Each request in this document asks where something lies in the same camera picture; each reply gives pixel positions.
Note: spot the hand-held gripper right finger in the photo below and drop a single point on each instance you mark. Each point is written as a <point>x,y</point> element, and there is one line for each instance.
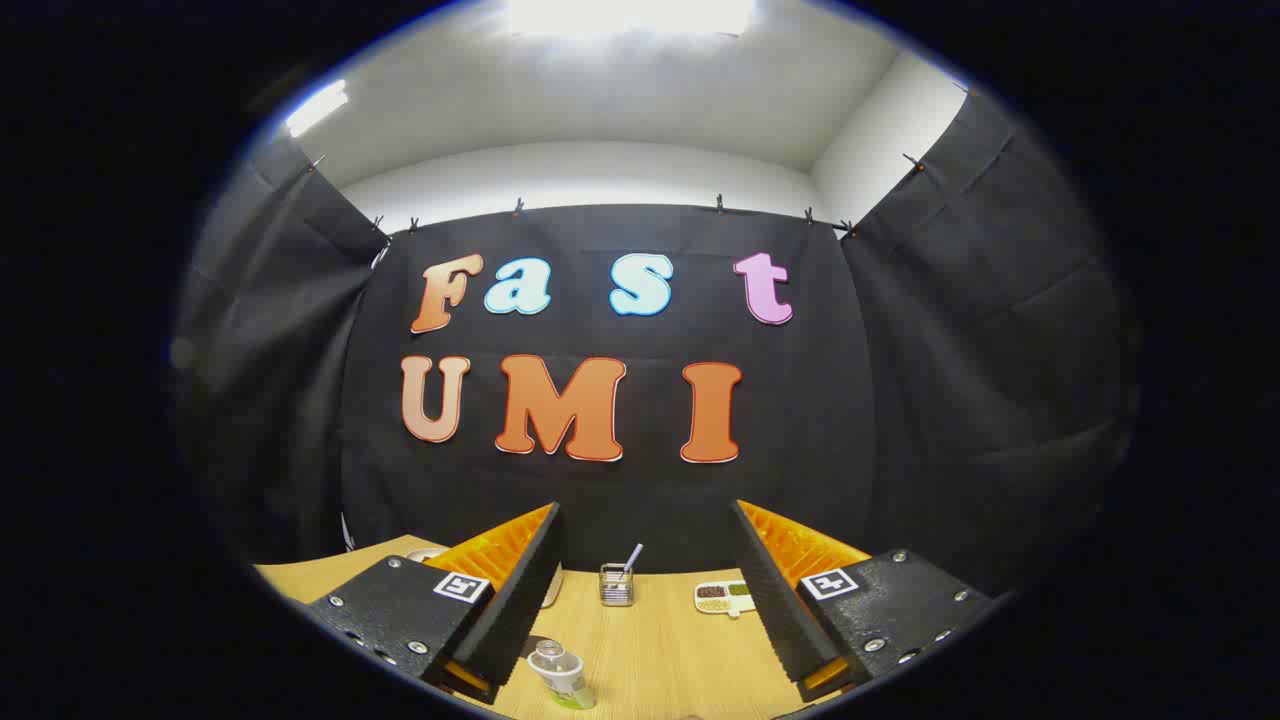
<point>775,610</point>

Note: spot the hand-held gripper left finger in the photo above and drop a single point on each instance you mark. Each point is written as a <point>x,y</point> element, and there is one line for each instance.
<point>520,610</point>

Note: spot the dark round coaster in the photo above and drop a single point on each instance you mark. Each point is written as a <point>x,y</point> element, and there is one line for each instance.
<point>528,645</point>

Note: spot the clear bottle with white label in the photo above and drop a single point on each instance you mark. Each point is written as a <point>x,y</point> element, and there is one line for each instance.
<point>563,680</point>

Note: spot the cream white appliance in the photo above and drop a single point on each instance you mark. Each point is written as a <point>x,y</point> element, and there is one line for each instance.
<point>553,590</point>

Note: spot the white divided dish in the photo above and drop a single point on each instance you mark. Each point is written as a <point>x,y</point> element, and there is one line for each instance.
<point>725,598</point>

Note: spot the small white plate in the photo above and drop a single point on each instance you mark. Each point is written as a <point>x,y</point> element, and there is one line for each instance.
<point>425,553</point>

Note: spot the wooden table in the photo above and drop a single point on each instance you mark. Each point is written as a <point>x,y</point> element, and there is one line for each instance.
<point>660,650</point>

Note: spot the striped straw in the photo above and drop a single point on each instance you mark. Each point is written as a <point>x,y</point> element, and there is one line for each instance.
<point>632,555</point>

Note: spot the narrow ceiling light strip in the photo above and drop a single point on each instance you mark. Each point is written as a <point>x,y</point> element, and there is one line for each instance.
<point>316,108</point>

